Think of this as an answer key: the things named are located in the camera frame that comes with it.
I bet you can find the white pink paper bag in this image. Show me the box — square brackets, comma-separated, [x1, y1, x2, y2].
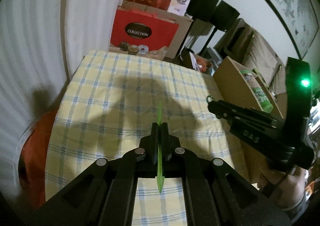
[167, 0, 191, 16]

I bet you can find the open cardboard storage box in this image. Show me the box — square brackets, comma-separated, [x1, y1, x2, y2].
[212, 55, 284, 119]

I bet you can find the green snack canister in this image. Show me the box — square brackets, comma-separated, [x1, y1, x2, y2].
[240, 70, 273, 113]

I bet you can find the right hand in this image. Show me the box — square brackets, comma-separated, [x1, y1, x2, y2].
[260, 165, 309, 210]

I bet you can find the framed ink painting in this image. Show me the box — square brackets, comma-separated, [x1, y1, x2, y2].
[265, 0, 319, 59]

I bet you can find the black speaker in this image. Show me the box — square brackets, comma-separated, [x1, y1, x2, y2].
[211, 0, 240, 32]
[186, 0, 219, 22]

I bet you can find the black speaker right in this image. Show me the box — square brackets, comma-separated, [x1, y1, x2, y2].
[211, 0, 240, 32]

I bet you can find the red collection gift bag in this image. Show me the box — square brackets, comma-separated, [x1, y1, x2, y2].
[111, 10, 179, 51]

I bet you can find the yellow checkered cloth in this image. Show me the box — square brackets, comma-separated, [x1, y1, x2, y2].
[44, 50, 251, 226]

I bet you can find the brown cardboard box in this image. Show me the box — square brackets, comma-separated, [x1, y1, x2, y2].
[121, 0, 193, 59]

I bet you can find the black speaker left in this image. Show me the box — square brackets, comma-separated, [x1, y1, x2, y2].
[186, 0, 219, 22]

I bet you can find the brown sofa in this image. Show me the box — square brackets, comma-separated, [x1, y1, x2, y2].
[214, 18, 286, 95]

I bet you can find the white curtain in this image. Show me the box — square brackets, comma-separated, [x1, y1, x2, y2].
[1, 0, 120, 202]

